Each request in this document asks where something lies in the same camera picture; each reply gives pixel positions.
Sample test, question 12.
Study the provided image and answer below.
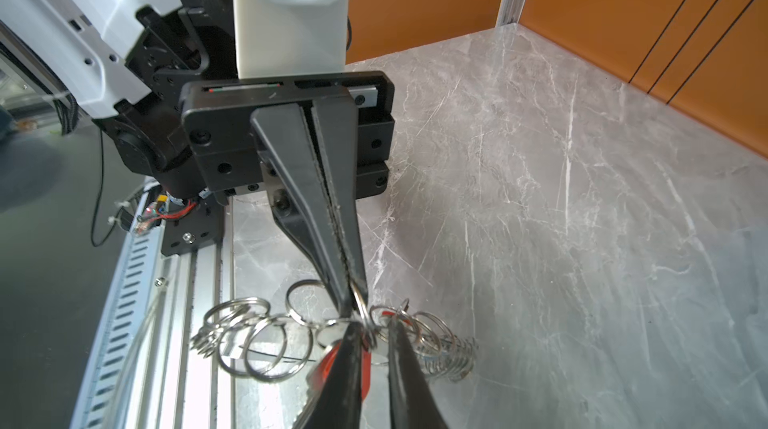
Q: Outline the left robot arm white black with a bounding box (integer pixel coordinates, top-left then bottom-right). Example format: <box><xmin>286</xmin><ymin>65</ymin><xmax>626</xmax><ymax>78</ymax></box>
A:
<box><xmin>1</xmin><ymin>0</ymin><xmax>395</xmax><ymax>316</ymax></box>

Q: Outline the aluminium front rail frame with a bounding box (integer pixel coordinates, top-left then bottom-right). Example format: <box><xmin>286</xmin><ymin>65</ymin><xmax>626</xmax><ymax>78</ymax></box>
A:
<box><xmin>70</xmin><ymin>212</ymin><xmax>235</xmax><ymax>428</ymax></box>

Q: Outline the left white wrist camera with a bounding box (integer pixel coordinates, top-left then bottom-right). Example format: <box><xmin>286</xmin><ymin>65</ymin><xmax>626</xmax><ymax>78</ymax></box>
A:
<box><xmin>233</xmin><ymin>0</ymin><xmax>349</xmax><ymax>79</ymax></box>

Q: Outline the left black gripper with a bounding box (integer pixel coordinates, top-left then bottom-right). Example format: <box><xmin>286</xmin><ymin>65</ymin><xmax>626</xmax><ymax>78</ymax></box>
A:
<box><xmin>181</xmin><ymin>71</ymin><xmax>395</xmax><ymax>315</ymax></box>

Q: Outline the red head silver key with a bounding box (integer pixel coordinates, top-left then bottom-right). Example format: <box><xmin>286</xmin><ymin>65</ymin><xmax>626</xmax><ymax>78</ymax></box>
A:
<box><xmin>292</xmin><ymin>338</ymin><xmax>374</xmax><ymax>429</ymax></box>

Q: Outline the clear cable on rail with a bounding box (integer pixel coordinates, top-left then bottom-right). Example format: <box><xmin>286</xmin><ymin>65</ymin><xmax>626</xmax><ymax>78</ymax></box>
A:
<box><xmin>101</xmin><ymin>272</ymin><xmax>181</xmax><ymax>429</ymax></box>

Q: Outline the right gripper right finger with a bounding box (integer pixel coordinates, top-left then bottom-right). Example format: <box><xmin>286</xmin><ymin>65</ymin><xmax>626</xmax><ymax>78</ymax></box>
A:
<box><xmin>388</xmin><ymin>316</ymin><xmax>447</xmax><ymax>429</ymax></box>

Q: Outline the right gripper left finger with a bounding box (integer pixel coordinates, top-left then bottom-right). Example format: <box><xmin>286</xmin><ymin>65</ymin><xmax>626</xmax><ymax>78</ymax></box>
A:
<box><xmin>296</xmin><ymin>320</ymin><xmax>368</xmax><ymax>429</ymax></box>

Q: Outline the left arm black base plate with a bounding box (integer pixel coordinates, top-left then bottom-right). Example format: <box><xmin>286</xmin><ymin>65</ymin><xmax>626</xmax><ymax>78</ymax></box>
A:
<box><xmin>160</xmin><ymin>196</ymin><xmax>225</xmax><ymax>257</ymax></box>

